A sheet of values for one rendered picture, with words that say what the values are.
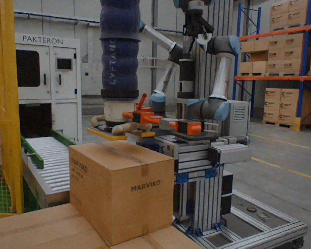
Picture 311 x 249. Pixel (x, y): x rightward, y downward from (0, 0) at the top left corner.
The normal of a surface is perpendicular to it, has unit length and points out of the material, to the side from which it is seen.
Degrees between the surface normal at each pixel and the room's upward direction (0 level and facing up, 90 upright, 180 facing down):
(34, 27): 90
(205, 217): 90
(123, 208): 90
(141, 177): 90
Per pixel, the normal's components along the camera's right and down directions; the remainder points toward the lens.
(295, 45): -0.88, 0.05
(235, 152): 0.48, 0.15
